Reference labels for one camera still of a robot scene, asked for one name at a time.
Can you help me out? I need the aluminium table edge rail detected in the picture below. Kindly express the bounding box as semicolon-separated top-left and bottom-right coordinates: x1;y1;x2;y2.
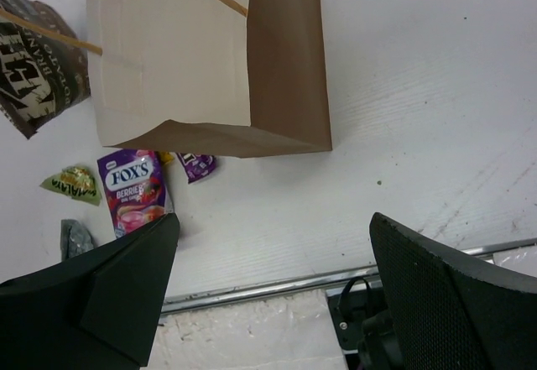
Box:
161;237;537;315

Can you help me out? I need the grey snack packet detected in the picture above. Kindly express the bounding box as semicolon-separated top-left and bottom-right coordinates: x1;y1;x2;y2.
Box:
60;219;95;261

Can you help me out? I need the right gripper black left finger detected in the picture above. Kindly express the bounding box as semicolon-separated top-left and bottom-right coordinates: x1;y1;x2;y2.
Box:
1;214;180;369

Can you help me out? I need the light green triangular packet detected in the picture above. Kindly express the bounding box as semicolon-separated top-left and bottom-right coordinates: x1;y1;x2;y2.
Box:
40;165;102;206

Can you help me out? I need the purple Fox's berries bag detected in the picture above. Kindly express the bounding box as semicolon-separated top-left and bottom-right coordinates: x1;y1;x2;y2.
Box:
97;149;174;238

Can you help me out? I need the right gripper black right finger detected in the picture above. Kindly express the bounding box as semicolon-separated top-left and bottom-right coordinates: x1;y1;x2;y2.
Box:
369;213;536;369

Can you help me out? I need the brown paper bag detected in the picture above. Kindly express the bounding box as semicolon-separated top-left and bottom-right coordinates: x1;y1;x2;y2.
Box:
86;0;332;158

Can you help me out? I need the brown kettle chips bag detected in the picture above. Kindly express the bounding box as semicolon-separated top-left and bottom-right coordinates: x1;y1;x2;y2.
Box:
1;18;91;138

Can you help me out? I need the purple m&m's packet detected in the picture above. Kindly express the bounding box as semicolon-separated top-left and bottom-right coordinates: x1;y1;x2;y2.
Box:
177;153;217;184

